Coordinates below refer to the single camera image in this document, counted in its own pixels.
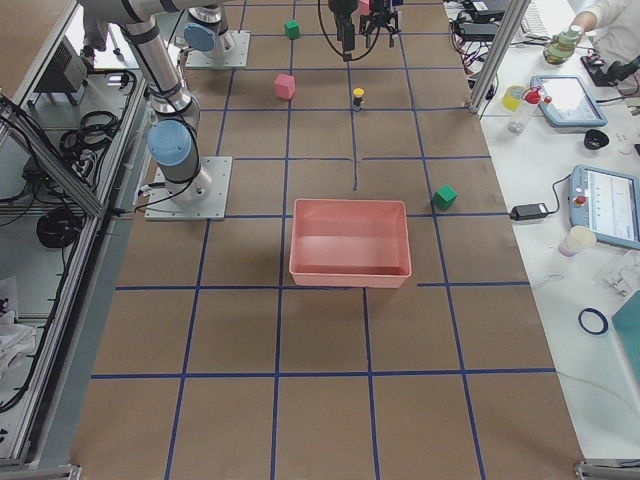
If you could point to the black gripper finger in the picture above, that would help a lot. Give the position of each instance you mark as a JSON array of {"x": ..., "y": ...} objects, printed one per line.
[
  {"x": 345, "y": 35},
  {"x": 393, "y": 33},
  {"x": 364, "y": 25}
]

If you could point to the yellow push button switch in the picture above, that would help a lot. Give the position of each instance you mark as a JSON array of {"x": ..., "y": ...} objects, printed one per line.
[{"x": 357, "y": 98}]

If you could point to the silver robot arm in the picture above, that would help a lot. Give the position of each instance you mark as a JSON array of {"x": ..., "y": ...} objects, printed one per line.
[
  {"x": 173, "y": 140},
  {"x": 358, "y": 25}
]

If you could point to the green cube near arm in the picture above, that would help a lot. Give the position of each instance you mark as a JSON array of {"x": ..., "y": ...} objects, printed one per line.
[{"x": 292, "y": 29}]

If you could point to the pink cube far left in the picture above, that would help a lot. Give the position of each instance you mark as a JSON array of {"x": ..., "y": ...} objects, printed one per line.
[{"x": 364, "y": 7}]

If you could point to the pink cube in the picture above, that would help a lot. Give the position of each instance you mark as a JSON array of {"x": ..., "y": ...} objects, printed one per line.
[
  {"x": 284, "y": 86},
  {"x": 364, "y": 7}
]

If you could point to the pink cube centre front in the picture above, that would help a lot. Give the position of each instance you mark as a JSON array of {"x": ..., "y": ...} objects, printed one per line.
[{"x": 284, "y": 86}]

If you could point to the yellow tape roll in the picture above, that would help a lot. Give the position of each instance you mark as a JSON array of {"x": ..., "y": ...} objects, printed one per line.
[{"x": 513, "y": 97}]

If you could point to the red cap squeeze bottle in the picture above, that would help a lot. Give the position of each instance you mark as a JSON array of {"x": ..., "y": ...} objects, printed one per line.
[{"x": 531, "y": 99}]

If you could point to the green cube near tray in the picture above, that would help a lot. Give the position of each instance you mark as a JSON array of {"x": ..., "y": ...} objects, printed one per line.
[{"x": 444, "y": 197}]

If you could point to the blue teach pendant far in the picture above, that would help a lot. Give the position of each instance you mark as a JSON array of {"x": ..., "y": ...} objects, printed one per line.
[{"x": 571, "y": 103}]

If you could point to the blue teach pendant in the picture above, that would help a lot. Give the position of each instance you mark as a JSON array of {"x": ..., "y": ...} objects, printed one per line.
[
  {"x": 607, "y": 203},
  {"x": 571, "y": 103}
]

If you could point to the pink plastic tray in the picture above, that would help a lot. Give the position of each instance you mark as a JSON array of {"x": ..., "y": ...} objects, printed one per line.
[{"x": 350, "y": 243}]

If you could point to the black power adapter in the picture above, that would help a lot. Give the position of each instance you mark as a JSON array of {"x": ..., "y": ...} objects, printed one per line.
[{"x": 525, "y": 212}]

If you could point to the blue teach pendant near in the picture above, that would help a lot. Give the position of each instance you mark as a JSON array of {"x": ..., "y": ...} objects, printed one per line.
[{"x": 607, "y": 203}]

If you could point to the white paper cup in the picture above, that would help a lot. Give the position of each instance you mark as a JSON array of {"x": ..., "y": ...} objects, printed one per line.
[{"x": 577, "y": 240}]

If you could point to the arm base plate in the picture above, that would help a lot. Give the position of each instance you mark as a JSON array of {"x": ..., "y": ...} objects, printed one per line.
[
  {"x": 208, "y": 51},
  {"x": 205, "y": 198}
]

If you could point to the aluminium frame post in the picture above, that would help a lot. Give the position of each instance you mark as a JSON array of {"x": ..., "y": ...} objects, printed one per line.
[{"x": 509, "y": 25}]

